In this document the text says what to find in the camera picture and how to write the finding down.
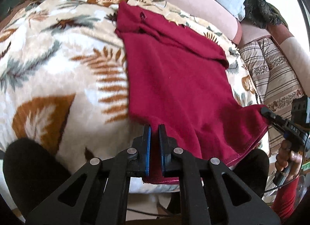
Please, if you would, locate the dark red fleece garment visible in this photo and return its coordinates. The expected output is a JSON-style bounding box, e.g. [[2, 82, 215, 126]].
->
[[116, 1, 269, 184]]

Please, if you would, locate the person right hand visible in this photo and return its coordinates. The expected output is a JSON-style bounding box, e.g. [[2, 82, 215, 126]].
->
[[275, 140, 303, 182]]

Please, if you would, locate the striped brown quilt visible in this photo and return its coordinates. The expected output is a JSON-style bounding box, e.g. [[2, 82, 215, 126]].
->
[[238, 36, 307, 155]]

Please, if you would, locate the dark furry garment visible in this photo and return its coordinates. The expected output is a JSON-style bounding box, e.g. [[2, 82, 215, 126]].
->
[[244, 0, 288, 29]]

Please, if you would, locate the pink quilted bolster cushion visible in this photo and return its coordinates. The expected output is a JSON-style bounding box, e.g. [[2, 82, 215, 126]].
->
[[165, 0, 242, 44]]

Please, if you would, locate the leaf pattern fleece blanket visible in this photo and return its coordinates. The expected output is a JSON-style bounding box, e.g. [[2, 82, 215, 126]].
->
[[0, 0, 261, 216]]

